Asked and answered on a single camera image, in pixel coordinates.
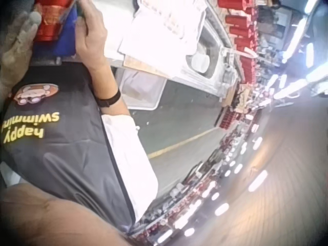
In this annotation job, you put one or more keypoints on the person's left hand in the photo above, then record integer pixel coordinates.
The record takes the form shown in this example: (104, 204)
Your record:
(15, 56)

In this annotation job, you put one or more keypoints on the person's right hand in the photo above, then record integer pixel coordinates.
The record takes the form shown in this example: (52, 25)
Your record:
(93, 43)

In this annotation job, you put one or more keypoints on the person's left fingers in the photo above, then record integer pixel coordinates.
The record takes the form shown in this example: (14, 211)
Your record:
(25, 33)

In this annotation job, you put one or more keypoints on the red shiny packet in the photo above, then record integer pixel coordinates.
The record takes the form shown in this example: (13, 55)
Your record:
(51, 23)

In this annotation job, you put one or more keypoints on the blue box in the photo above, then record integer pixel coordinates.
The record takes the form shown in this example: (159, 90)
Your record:
(67, 38)

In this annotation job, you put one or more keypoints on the black wrist band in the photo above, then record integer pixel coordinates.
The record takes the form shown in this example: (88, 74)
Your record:
(110, 99)

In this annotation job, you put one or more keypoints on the tan wooden board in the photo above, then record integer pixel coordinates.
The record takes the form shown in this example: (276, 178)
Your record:
(143, 67)

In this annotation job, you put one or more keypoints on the white plastic bin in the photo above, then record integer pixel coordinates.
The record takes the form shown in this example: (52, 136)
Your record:
(143, 89)

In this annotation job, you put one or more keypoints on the stack of white paper sheets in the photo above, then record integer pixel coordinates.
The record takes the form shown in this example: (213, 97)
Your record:
(159, 28)

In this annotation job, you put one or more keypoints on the white square container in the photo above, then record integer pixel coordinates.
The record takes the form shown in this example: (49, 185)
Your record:
(201, 61)

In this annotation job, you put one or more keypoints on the steel sink counter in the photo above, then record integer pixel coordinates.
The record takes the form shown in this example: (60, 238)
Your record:
(217, 71)

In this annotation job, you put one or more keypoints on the stack of red packets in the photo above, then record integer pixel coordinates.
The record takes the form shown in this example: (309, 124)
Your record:
(241, 33)

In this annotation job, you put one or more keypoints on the long shelf of goods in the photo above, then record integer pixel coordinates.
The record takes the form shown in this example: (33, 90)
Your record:
(205, 179)

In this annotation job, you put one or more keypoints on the row of ceiling lights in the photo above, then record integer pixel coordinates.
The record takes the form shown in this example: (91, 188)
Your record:
(256, 179)

